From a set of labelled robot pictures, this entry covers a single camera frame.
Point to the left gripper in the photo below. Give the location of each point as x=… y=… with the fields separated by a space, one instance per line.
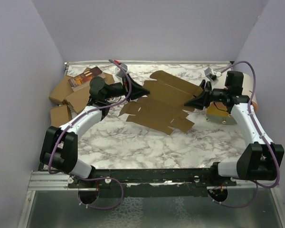
x=137 y=91

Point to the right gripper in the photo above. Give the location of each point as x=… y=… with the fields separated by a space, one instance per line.
x=204 y=101

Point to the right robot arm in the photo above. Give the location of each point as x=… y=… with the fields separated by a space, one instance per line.
x=231 y=93

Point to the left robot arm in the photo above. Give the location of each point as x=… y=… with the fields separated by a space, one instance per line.
x=60 y=147

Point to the large bottom cardboard box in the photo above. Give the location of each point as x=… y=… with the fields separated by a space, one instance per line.
x=63 y=88

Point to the small cardboard box left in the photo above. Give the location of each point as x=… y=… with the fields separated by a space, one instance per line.
x=60 y=115

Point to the paperback book dark cover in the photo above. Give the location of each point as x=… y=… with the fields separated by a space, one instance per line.
x=82 y=80

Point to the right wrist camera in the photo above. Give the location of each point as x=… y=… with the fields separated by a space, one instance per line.
x=212 y=75

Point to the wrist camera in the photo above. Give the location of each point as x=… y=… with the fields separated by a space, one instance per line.
x=212 y=75
x=120 y=70

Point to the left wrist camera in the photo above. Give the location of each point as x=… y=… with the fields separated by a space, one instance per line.
x=120 y=70

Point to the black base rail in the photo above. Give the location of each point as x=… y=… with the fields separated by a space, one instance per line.
x=145 y=183

